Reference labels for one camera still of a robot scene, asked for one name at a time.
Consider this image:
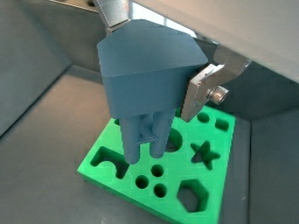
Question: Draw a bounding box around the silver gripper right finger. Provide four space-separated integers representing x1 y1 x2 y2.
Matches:
181 45 251 122

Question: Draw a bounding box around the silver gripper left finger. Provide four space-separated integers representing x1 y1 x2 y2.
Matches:
92 0 129 33

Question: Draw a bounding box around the blue three prong object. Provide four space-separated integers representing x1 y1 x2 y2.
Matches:
97 19 208 164

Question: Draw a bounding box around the green foam shape-sorter block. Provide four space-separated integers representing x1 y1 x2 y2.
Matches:
77 106 236 224

